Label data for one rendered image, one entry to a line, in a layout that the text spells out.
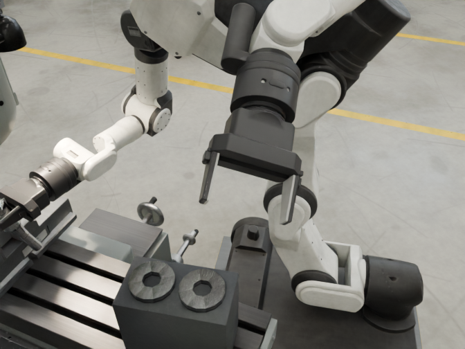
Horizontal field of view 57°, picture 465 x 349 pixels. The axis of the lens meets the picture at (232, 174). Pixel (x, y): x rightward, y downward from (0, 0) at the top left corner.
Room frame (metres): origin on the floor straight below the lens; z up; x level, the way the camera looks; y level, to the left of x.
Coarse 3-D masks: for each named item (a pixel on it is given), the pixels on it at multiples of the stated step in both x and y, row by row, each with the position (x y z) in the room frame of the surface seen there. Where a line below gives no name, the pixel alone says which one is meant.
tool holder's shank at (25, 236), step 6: (18, 228) 0.69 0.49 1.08; (24, 228) 0.70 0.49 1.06; (18, 234) 0.68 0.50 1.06; (24, 234) 0.69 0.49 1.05; (30, 234) 0.71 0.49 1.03; (24, 240) 0.69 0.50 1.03; (30, 240) 0.70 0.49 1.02; (36, 240) 0.71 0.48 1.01; (30, 246) 0.70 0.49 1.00; (36, 246) 0.70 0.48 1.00
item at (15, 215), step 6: (12, 210) 0.68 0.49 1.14; (18, 210) 0.69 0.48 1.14; (6, 216) 0.67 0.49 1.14; (12, 216) 0.67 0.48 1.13; (18, 216) 0.68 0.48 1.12; (24, 216) 0.68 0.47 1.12; (0, 222) 0.65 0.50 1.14; (6, 222) 0.66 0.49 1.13; (12, 222) 0.67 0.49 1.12; (0, 228) 0.64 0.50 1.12; (6, 228) 0.65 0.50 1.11
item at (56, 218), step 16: (48, 208) 0.83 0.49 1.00; (64, 208) 0.86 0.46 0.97; (48, 224) 0.80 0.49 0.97; (64, 224) 0.83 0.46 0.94; (16, 240) 0.72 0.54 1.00; (48, 240) 0.77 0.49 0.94; (0, 256) 0.65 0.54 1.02; (16, 256) 0.69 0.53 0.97; (32, 256) 0.72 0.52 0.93; (0, 272) 0.64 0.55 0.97; (16, 272) 0.66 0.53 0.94; (0, 288) 0.62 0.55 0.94
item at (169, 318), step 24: (144, 264) 0.54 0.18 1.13; (168, 264) 0.55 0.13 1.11; (120, 288) 0.50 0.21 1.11; (144, 288) 0.49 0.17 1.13; (168, 288) 0.49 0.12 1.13; (192, 288) 0.49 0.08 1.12; (216, 288) 0.49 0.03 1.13; (120, 312) 0.46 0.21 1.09; (144, 312) 0.45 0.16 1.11; (168, 312) 0.44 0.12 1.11; (192, 312) 0.44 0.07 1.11; (216, 312) 0.44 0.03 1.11; (144, 336) 0.45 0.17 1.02; (168, 336) 0.44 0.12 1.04; (192, 336) 0.43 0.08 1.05; (216, 336) 0.42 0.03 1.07
